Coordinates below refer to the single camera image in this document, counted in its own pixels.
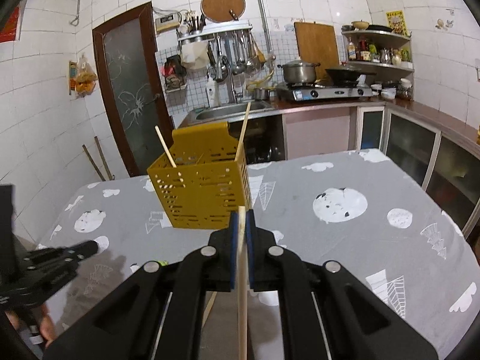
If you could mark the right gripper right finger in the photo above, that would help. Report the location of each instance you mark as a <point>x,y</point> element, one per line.
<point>262,277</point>

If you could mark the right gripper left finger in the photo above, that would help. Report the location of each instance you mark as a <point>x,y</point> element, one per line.
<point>222,273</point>

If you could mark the wooden chopstick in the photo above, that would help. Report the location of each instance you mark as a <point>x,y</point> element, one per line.
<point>208,308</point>
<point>242,284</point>

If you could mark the person's left hand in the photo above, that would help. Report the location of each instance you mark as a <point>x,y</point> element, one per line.
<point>44,329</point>

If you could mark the wooden chopstick beside green utensil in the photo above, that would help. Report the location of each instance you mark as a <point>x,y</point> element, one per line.
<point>208,308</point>

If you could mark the yellow perforated utensil holder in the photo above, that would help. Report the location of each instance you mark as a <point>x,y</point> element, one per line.
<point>203,178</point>

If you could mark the grey patterned tablecloth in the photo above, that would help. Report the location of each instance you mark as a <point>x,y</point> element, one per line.
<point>355,207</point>

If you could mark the chopstick in holder left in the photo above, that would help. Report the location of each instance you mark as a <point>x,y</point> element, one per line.
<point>165,147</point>

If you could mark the chopstick in holder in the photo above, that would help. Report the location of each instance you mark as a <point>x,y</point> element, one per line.
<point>243,131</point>
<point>165,147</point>

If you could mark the steel sink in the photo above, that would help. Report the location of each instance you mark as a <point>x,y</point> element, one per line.
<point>225,111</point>

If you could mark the chopstick in holder right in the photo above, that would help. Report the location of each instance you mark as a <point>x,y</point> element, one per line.
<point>243,131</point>

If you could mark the gas stove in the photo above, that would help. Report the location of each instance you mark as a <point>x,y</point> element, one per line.
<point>320,93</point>

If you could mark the white detergent bottle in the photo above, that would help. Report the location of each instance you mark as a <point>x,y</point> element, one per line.
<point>212,90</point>

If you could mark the steel cooking pot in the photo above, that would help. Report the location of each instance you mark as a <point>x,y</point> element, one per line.
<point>299,72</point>

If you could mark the black wok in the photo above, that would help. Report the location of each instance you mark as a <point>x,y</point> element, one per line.
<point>343,75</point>

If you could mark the hanging orange plastic bag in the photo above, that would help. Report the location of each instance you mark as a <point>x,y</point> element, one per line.
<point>82,78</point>

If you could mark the hanging utensil rack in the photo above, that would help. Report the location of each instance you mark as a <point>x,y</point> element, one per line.
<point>228,48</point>

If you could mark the wooden cutting board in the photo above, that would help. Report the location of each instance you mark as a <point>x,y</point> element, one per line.
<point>317,44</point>

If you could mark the dark framed glass door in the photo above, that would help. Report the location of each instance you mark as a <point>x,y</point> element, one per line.
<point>129,80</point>

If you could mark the round wooden board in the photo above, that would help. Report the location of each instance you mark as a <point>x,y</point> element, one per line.
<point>219,11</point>

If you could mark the wooden stick against wall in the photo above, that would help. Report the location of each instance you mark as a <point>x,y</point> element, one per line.
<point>92,162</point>

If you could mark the corner wall shelf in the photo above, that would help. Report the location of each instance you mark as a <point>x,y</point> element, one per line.
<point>382,56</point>

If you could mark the yellow wall poster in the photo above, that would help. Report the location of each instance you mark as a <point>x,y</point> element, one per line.
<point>396,21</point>

